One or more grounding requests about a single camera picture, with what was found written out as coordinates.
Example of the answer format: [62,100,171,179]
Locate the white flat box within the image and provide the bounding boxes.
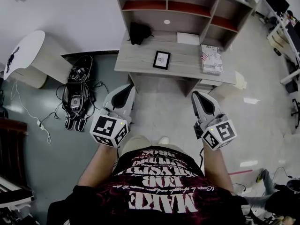
[176,31,200,45]

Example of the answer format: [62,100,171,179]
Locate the black cloth bag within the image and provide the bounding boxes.
[129,22,154,45]

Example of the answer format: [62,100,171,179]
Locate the person's black printed shirt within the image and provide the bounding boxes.
[47,147,249,225]

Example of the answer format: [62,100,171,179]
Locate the black floor cables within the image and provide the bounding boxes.
[38,78,109,124]

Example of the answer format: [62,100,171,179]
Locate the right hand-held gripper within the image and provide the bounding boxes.
[191,90,237,152]

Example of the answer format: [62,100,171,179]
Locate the grey wooden shelf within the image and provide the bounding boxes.
[113,0,256,52]

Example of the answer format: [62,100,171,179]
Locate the white round table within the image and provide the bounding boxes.
[3,30,46,81]

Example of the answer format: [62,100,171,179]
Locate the black picture frame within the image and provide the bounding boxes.
[152,50,172,71]

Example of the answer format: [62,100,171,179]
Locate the person's beige trousers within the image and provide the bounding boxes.
[121,135,187,158]

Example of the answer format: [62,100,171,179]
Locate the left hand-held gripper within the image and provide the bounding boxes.
[90,84,136,149]

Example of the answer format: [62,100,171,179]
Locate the dark brown furniture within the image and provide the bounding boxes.
[0,117,29,196]

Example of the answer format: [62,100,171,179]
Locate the black monitor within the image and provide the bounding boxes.
[272,0,291,15]

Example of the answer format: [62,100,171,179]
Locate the person's right forearm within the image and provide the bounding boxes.
[202,143,235,195]

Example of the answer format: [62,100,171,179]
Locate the black board with equipment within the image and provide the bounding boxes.
[61,55,95,132]

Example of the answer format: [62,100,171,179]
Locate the white office desks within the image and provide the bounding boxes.
[255,0,300,86]

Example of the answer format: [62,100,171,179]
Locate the white drawer cabinet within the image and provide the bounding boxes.
[194,78,220,95]

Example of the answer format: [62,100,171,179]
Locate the black office chair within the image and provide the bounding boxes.
[291,98,300,117]

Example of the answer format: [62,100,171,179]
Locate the grey wooden desk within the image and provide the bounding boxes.
[113,30,237,98]

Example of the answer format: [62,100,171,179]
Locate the person's left forearm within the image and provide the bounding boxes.
[78,144,122,188]

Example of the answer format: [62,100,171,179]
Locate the right hand-held gripper cable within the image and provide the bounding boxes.
[198,148,205,171]

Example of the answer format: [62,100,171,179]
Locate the white cable with adapter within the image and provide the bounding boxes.
[11,79,52,144]

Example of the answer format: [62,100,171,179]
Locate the beige waste bin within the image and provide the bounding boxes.
[234,70,248,90]

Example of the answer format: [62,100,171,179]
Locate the printed book stack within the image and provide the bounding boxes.
[201,44,224,75]

